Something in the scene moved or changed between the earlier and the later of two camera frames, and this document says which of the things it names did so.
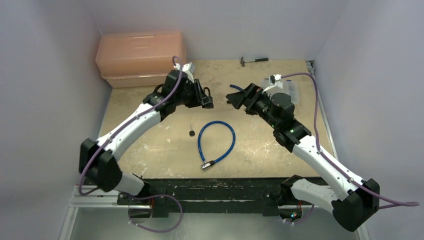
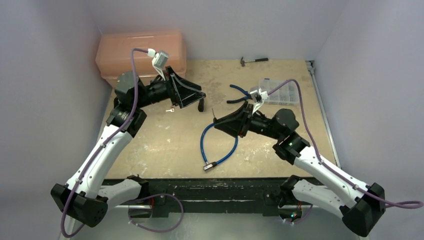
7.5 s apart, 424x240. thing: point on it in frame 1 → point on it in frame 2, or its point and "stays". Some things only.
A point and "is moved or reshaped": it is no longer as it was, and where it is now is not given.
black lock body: x=208 y=103 is moved or reshaped
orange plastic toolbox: x=139 y=59 stays
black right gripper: x=249 y=98 → x=245 y=120
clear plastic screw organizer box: x=290 y=87 stays
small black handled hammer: x=242 y=62 stays
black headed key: x=191 y=133 → x=215 y=120
